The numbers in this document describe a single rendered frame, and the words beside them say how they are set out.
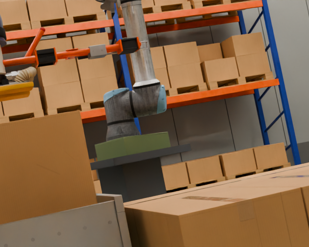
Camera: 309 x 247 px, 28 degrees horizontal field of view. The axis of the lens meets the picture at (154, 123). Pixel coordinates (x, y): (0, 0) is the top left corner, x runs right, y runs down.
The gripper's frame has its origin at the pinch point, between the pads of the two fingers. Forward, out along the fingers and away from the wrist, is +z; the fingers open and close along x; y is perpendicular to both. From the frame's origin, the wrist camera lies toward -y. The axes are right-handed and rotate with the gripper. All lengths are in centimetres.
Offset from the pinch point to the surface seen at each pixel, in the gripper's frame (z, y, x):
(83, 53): 15.4, 18.1, 3.4
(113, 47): 15.0, 5.5, 3.5
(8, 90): 27, 51, 15
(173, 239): 88, 14, 71
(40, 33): 4.7, 33.7, 2.1
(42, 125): 43, 41, 19
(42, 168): 59, 44, 19
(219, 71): -56, -335, -719
